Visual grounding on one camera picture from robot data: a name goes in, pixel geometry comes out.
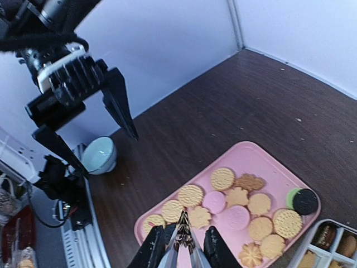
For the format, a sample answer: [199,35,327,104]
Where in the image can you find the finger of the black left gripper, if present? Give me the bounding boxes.
[32,125,89,178]
[102,68,139,141]

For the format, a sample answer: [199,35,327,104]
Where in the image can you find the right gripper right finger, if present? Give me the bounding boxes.
[204,226,242,268]

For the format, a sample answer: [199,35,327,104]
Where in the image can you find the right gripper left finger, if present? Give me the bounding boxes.
[127,226,165,268]

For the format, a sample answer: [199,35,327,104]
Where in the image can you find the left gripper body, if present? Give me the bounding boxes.
[25,60,108,131]

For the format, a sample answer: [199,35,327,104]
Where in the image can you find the tan swirl cookie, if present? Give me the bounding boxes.
[238,243,263,268]

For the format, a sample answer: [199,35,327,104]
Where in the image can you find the metal serving tongs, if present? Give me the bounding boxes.
[158,210,211,268]

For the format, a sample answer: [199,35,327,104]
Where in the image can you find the pink round cookie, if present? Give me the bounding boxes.
[223,205,250,231]
[202,191,226,214]

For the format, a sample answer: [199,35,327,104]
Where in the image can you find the chocolate swirl cookie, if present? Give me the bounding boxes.
[312,223,337,251]

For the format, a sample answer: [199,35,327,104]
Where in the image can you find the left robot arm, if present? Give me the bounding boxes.
[1,1,138,175]

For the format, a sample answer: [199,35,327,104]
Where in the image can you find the pink plastic tray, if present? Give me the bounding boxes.
[134,141,312,256]

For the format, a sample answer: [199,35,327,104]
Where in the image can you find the round tan cookie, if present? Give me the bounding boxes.
[273,209,302,239]

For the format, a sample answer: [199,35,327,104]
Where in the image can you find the brown leaf shaped cookie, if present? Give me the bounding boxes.
[233,174,266,192]

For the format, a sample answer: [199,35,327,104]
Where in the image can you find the green round cookie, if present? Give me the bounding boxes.
[286,188,302,210]

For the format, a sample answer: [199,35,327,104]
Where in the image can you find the black sandwich cookie top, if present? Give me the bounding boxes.
[292,189,319,216]

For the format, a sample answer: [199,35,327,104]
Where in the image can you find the white divided cookie tin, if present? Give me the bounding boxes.
[288,219,356,267]

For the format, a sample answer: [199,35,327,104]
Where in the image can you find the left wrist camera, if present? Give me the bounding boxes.
[37,45,104,106]

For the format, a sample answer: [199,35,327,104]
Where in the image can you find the left frame post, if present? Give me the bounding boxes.
[226,0,245,51]

